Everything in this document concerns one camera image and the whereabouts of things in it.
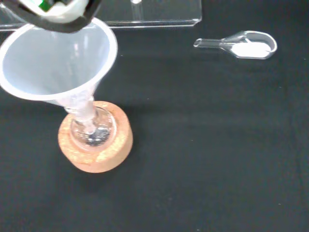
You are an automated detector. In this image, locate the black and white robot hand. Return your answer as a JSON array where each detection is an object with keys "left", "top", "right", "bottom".
[{"left": 3, "top": 0, "right": 102, "bottom": 34}]

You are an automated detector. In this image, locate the black cloth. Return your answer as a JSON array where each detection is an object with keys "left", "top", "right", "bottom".
[{"left": 0, "top": 0, "right": 309, "bottom": 232}]

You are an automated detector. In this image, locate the cork ring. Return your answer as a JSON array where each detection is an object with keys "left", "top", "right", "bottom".
[{"left": 57, "top": 101, "right": 134, "bottom": 174}]

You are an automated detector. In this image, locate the clear acrylic funnel stand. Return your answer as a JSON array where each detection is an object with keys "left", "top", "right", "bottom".
[{"left": 0, "top": 0, "right": 203, "bottom": 32}]

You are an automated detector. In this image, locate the clear glass round-bottom flask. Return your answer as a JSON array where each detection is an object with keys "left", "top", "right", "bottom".
[{"left": 64, "top": 96, "right": 119, "bottom": 153}]

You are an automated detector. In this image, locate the translucent white plastic funnel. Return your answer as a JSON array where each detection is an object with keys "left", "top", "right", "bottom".
[{"left": 0, "top": 16, "right": 119, "bottom": 135}]

